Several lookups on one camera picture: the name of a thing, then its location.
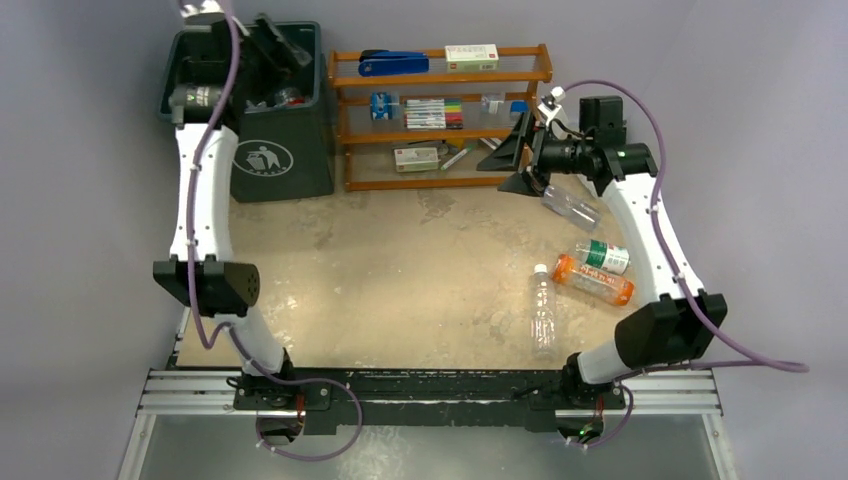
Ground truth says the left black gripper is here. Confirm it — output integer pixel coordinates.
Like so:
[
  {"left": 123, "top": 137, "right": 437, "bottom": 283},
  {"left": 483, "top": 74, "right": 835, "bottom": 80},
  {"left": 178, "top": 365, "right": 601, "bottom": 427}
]
[{"left": 228, "top": 15, "right": 308, "bottom": 105}]

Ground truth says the red label bottle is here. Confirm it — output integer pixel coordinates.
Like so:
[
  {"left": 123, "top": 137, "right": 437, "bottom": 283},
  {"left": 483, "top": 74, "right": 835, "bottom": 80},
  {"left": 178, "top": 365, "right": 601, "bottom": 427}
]
[{"left": 272, "top": 86, "right": 309, "bottom": 108}]

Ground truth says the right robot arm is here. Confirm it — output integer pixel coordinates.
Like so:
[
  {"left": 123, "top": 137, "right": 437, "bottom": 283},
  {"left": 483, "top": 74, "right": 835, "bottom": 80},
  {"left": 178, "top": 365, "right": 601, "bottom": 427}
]
[{"left": 477, "top": 89, "right": 727, "bottom": 407}]

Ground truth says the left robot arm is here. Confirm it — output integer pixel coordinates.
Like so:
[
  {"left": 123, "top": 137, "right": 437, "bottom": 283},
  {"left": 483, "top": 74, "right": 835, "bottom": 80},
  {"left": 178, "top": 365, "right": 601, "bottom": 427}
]
[{"left": 153, "top": 1, "right": 315, "bottom": 409}]

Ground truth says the dark green trash bin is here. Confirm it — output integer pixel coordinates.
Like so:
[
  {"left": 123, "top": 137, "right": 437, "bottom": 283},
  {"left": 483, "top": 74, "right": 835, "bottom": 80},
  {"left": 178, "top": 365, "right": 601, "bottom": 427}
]
[{"left": 158, "top": 21, "right": 335, "bottom": 203}]

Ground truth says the white black small box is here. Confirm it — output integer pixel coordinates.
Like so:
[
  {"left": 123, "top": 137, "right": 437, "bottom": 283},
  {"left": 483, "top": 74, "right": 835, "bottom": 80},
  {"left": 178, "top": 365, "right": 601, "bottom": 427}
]
[{"left": 479, "top": 138, "right": 503, "bottom": 153}]

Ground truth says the blue white eraser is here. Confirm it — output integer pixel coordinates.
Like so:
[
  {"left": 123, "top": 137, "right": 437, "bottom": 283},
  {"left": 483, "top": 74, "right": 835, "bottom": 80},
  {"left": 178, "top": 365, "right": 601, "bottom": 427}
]
[{"left": 509, "top": 100, "right": 529, "bottom": 118}]

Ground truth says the green white marker pen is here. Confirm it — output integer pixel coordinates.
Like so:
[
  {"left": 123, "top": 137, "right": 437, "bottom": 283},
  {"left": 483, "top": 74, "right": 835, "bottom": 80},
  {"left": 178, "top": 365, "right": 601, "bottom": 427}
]
[{"left": 440, "top": 146, "right": 474, "bottom": 171}]

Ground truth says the clear plastic box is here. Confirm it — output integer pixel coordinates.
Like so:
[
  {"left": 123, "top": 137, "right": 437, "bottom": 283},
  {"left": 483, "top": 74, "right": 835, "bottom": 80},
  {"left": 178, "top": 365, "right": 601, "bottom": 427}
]
[{"left": 479, "top": 92, "right": 505, "bottom": 127}]

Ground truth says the clear bottle white cap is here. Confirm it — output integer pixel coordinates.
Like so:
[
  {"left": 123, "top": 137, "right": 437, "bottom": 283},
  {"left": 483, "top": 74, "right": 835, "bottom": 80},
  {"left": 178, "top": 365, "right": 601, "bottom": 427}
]
[{"left": 541, "top": 184, "right": 601, "bottom": 232}]

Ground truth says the blue stapler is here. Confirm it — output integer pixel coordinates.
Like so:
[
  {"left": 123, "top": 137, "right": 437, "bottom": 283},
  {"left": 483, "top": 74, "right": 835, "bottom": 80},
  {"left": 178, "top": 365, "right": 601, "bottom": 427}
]
[{"left": 358, "top": 49, "right": 430, "bottom": 77}]

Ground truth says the pack of coloured markers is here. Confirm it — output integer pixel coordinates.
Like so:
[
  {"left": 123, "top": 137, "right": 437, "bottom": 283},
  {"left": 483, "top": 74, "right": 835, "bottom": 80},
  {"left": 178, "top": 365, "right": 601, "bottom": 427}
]
[{"left": 403, "top": 98, "right": 464, "bottom": 130}]

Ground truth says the blue white tape dispenser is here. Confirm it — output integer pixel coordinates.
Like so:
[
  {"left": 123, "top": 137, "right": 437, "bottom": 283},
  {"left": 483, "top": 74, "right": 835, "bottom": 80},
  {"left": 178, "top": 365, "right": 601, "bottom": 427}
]
[{"left": 369, "top": 92, "right": 397, "bottom": 120}]

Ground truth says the orange wooden shelf rack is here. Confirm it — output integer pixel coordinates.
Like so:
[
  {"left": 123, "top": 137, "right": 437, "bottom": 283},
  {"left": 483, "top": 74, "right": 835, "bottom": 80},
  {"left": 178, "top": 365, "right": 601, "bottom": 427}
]
[{"left": 328, "top": 44, "right": 554, "bottom": 192}]

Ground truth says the white green box top shelf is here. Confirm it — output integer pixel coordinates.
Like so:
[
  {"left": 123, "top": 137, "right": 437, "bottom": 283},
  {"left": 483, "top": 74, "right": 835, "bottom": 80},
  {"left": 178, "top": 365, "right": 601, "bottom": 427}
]
[{"left": 444, "top": 44, "right": 499, "bottom": 73}]

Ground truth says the clear unlabelled bottle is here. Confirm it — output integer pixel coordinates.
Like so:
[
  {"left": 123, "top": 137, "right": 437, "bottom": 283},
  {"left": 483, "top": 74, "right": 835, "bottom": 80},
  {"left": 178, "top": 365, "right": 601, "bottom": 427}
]
[{"left": 530, "top": 264, "right": 559, "bottom": 360}]

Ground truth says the green white label bottle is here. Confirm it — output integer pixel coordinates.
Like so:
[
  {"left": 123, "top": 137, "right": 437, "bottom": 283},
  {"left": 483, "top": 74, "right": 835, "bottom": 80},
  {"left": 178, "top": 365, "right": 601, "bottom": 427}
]
[{"left": 572, "top": 239, "right": 631, "bottom": 275}]

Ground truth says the orange drink bottle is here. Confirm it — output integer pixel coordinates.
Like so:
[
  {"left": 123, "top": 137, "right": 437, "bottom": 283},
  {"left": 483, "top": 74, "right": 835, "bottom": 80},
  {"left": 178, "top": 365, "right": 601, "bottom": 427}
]
[{"left": 551, "top": 254, "right": 635, "bottom": 306}]

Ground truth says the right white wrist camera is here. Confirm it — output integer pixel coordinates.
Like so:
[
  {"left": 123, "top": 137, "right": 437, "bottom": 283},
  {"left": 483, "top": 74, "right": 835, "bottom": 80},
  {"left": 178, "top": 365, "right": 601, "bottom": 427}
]
[{"left": 537, "top": 86, "right": 569, "bottom": 139}]

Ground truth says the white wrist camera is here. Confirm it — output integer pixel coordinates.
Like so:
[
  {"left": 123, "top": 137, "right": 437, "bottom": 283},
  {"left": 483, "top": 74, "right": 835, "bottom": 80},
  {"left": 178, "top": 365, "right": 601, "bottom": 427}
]
[
  {"left": 537, "top": 86, "right": 569, "bottom": 139},
  {"left": 176, "top": 0, "right": 250, "bottom": 36}
]

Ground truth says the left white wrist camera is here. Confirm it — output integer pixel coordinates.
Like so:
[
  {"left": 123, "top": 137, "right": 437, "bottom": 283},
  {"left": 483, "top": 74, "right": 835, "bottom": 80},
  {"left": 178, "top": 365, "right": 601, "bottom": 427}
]
[{"left": 176, "top": 0, "right": 250, "bottom": 36}]

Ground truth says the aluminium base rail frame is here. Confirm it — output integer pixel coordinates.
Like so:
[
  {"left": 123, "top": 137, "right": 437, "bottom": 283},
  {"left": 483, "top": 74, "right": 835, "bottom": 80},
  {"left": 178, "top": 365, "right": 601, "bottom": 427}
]
[{"left": 119, "top": 367, "right": 738, "bottom": 479}]

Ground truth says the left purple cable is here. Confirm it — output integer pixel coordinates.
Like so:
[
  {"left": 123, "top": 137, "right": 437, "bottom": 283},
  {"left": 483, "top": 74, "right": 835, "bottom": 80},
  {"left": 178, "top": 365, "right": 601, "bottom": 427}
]
[{"left": 177, "top": 0, "right": 366, "bottom": 464}]

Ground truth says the purple cable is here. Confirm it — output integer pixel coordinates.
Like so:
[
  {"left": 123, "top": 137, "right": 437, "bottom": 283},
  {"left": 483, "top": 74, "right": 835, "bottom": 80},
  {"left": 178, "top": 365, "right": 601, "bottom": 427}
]
[
  {"left": 559, "top": 79, "right": 811, "bottom": 452},
  {"left": 177, "top": 0, "right": 366, "bottom": 464}
]

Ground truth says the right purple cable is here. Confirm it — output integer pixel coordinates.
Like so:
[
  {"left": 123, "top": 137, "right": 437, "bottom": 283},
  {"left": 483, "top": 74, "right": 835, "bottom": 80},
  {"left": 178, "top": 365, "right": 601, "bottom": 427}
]
[{"left": 559, "top": 79, "right": 811, "bottom": 452}]

